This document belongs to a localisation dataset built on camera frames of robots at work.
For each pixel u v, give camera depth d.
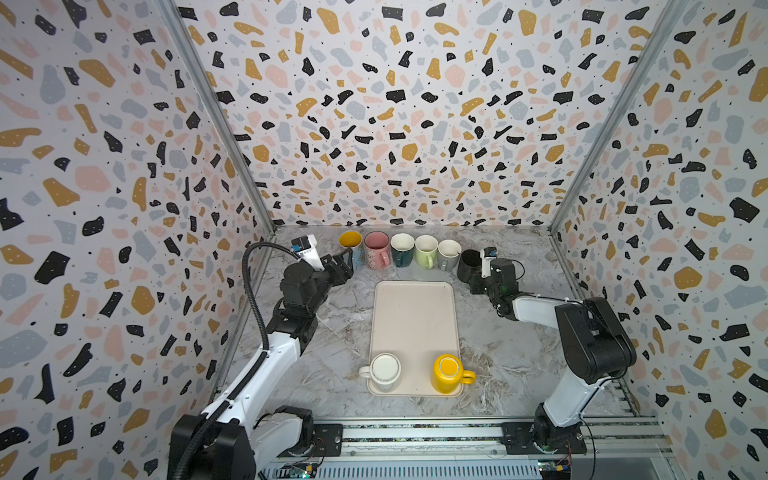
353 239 1.05
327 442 0.73
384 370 0.78
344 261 0.71
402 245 1.06
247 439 0.41
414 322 0.95
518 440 0.73
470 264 1.00
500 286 0.78
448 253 1.02
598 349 0.49
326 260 0.67
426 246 1.08
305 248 0.66
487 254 0.89
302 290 0.58
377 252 1.01
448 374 0.76
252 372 0.47
